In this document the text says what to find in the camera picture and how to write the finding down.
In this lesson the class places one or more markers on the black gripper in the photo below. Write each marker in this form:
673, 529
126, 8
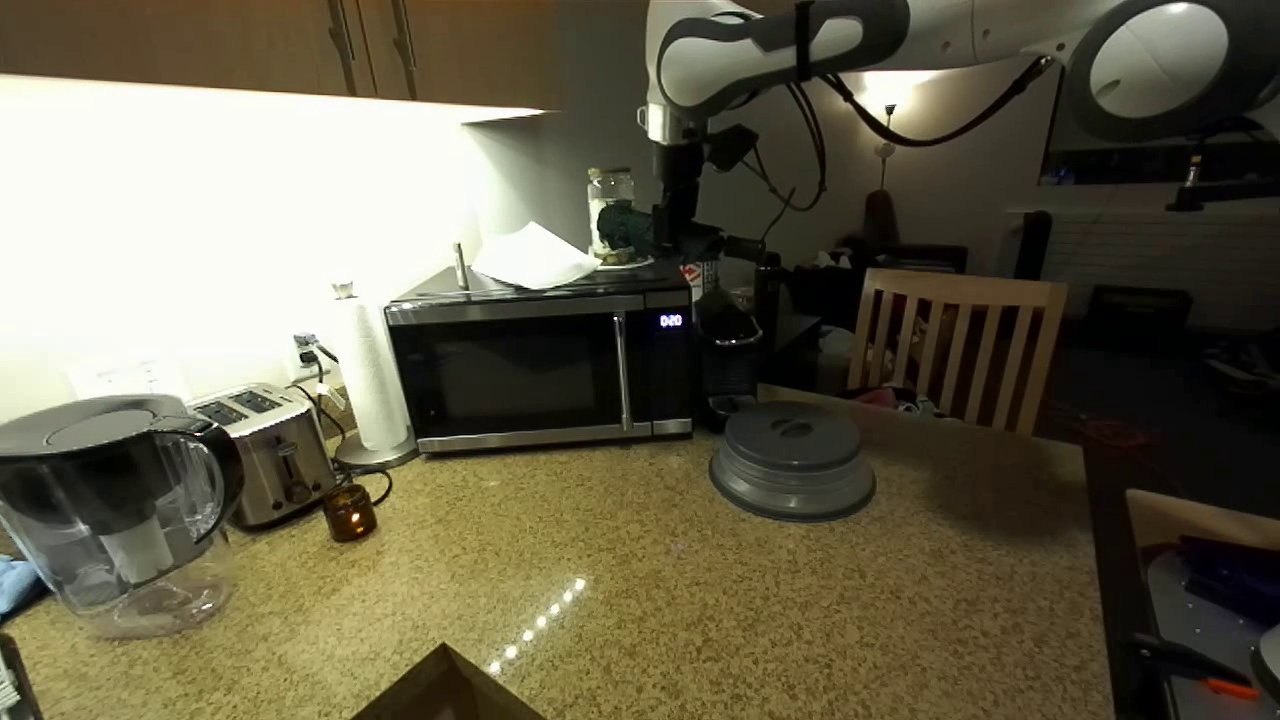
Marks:
680, 187

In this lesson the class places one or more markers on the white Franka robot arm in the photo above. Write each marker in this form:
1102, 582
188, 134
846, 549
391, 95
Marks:
744, 45

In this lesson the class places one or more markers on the glass jar with label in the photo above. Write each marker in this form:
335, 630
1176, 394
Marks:
605, 187

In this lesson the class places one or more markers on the black coffee machine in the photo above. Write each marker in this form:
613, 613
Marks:
728, 353

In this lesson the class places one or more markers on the white paper sheet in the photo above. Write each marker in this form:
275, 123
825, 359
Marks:
533, 258

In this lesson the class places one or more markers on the black silver microwave oven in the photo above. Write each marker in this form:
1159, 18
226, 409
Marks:
521, 381

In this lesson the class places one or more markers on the small metal shaker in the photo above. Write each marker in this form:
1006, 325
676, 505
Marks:
460, 265

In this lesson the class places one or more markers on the grey round microwave cover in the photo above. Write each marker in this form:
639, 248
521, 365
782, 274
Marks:
794, 462

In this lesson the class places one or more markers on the pink red bag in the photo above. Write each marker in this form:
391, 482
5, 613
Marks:
886, 381

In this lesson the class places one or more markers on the wooden slat-back chair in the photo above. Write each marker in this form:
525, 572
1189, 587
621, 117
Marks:
962, 302

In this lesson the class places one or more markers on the white paper towel roll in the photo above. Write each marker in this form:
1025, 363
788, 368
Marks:
372, 387

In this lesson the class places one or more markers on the black tall speaker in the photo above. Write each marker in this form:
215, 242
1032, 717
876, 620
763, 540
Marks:
1032, 244

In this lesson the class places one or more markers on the small amber glass mug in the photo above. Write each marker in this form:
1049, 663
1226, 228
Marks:
349, 515

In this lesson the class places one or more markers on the dark low cabinet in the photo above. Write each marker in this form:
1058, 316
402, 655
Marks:
1134, 316

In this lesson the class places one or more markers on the silver two-slot toaster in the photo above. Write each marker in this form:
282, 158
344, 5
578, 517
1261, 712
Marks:
275, 462

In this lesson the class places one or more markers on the wooden upper cabinets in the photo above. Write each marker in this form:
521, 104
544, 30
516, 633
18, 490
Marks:
201, 42

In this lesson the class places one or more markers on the wooden tool tray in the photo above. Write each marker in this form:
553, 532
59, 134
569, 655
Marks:
1186, 521

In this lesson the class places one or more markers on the clear water filter pitcher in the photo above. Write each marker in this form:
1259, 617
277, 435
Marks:
104, 521

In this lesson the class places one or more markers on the dark blue box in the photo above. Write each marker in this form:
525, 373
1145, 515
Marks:
1234, 578

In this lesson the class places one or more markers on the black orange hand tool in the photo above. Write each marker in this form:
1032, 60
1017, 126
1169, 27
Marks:
1186, 663

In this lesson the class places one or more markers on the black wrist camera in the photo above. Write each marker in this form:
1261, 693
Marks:
728, 147

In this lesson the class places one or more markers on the wall outlet with plug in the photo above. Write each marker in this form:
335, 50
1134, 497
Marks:
309, 353

